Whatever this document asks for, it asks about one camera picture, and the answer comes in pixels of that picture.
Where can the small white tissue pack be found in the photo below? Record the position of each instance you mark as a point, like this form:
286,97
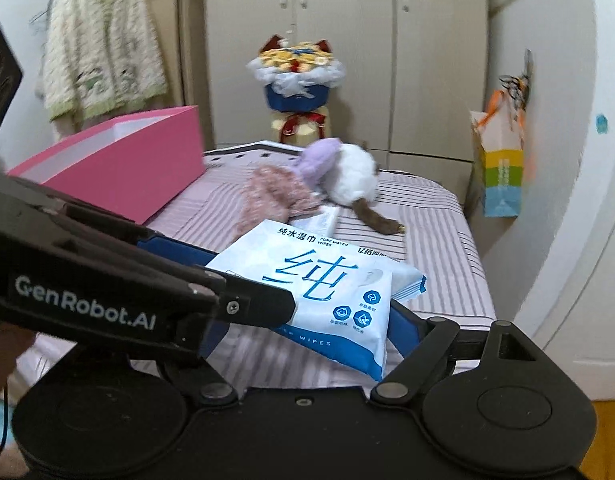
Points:
317,219

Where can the wet wipes pack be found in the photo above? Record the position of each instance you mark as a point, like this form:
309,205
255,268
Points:
327,290

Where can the pink cardboard box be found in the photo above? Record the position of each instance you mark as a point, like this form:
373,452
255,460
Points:
137,175

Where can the round blue sticker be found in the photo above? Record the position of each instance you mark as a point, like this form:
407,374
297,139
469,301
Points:
602,123

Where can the white door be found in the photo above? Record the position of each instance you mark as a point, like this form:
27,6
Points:
587,260

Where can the colourful paper gift bag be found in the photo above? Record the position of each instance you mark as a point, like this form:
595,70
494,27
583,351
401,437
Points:
502,180

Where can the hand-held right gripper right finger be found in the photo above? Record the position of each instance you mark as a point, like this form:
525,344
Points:
407,322

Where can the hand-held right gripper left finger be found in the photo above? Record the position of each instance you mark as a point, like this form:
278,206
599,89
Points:
216,340

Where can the pink knitted item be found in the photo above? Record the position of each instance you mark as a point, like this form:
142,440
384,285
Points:
272,195

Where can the purple white plush toy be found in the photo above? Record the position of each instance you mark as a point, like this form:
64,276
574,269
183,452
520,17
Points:
355,172

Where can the flower bouquet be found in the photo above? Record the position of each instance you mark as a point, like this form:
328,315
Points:
295,95

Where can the beige wardrobe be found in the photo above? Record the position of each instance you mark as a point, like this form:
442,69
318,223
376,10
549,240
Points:
362,35

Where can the white green knit cardigan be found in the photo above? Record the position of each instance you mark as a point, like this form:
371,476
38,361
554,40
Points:
102,50

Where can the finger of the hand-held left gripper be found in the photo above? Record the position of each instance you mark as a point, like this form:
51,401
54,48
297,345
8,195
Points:
177,252
257,305

